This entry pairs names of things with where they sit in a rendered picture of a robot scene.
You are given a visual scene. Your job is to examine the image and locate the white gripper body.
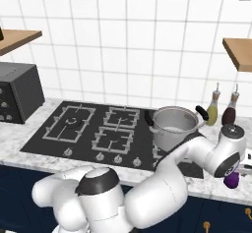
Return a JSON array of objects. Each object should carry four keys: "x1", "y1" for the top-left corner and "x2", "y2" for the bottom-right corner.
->
[{"x1": 239, "y1": 148, "x2": 252, "y2": 176}]

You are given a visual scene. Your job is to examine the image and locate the purple eggplant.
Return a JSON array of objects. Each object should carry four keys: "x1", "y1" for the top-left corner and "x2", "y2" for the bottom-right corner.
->
[{"x1": 222, "y1": 171, "x2": 241, "y2": 190}]

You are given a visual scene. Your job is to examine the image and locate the navy cupboard front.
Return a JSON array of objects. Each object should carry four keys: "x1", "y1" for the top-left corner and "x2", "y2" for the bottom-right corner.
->
[
  {"x1": 0, "y1": 163, "x2": 63, "y2": 233},
  {"x1": 148, "y1": 195, "x2": 252, "y2": 233}
]

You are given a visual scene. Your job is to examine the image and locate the dark vinegar bottle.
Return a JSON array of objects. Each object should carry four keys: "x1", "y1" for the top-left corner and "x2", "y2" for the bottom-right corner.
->
[{"x1": 220, "y1": 84, "x2": 240, "y2": 127}]

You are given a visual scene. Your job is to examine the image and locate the yellow oil bottle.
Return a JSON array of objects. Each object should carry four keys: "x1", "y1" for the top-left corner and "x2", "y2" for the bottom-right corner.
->
[{"x1": 205, "y1": 82, "x2": 221, "y2": 127}]

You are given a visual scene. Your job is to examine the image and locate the black gas hob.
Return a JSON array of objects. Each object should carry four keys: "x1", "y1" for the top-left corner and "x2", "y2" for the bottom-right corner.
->
[{"x1": 20, "y1": 100, "x2": 205, "y2": 180}]

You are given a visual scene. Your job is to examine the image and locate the black toaster oven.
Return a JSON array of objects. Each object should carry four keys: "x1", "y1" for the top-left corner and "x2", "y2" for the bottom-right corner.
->
[{"x1": 0, "y1": 61, "x2": 46, "y2": 125}]

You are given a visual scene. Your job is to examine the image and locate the silver pot with black handles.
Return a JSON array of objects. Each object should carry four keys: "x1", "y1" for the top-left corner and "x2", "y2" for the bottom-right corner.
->
[{"x1": 144, "y1": 104, "x2": 210, "y2": 153}]

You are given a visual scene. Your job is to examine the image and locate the wooden wall shelf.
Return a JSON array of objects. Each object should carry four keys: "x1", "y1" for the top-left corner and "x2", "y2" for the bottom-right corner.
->
[
  {"x1": 0, "y1": 29, "x2": 43, "y2": 57},
  {"x1": 221, "y1": 37, "x2": 252, "y2": 73}
]

